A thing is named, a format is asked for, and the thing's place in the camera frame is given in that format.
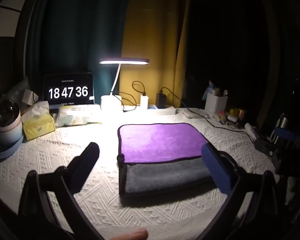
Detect yellow curtain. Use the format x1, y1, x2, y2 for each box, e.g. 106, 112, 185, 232
120, 0, 193, 108

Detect white patterned tablecloth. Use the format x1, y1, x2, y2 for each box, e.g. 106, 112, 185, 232
0, 105, 278, 240

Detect white tube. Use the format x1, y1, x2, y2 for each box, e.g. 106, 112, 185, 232
244, 123, 258, 142

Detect person's left hand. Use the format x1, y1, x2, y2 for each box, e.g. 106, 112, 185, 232
109, 229, 148, 240

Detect long black cable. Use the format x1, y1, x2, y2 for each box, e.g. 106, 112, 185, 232
159, 87, 253, 136

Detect small white box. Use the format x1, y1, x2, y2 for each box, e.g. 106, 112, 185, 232
21, 89, 35, 105

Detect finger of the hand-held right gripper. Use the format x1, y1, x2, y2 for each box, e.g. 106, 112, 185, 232
274, 127, 298, 142
254, 137, 278, 157

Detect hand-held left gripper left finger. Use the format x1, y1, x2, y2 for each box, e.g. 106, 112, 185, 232
18, 142, 106, 240

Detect white desk lamp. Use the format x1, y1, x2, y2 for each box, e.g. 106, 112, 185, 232
99, 58, 150, 112

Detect yellow tissue box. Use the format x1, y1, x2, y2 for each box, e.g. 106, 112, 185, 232
21, 101, 56, 141

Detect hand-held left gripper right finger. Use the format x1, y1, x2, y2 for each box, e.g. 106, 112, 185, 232
197, 142, 287, 240

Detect flat white pad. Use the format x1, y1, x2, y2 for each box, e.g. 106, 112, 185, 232
186, 110, 211, 119

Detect purple and grey towel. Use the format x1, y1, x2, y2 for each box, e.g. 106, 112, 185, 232
116, 123, 217, 197

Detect tablet with clock display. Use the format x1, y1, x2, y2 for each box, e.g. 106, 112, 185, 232
43, 72, 96, 106

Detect black charger cable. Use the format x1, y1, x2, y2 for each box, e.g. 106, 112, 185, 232
132, 81, 147, 96

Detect dark green curtain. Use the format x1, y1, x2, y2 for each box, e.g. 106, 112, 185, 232
25, 0, 133, 104

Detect white power strip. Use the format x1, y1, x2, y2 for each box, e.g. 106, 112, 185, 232
147, 104, 177, 116

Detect white woven basket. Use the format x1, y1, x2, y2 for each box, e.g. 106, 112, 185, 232
205, 92, 228, 118

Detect black lamp cable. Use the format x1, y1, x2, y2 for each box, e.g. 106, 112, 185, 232
119, 91, 138, 112

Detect white charger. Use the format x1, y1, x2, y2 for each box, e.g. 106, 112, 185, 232
140, 93, 149, 110

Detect black charger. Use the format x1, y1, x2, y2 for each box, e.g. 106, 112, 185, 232
156, 92, 167, 108

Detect round white and blue humidifier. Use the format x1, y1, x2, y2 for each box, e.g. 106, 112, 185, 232
0, 99, 24, 160

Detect group of small bottles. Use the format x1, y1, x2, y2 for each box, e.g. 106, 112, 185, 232
218, 107, 248, 128

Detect wet wipes packet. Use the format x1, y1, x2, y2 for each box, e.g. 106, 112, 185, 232
56, 104, 102, 127

